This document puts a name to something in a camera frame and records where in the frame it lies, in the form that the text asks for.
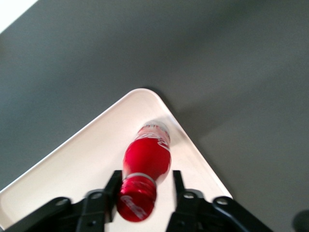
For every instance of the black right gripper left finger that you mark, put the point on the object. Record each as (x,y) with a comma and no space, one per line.
(96,207)

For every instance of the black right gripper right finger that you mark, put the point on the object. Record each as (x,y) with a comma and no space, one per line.
(193,212)

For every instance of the red coke bottle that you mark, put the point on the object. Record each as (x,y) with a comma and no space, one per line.
(144,159)

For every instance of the white rectangular tray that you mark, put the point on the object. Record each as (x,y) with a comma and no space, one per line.
(84,157)

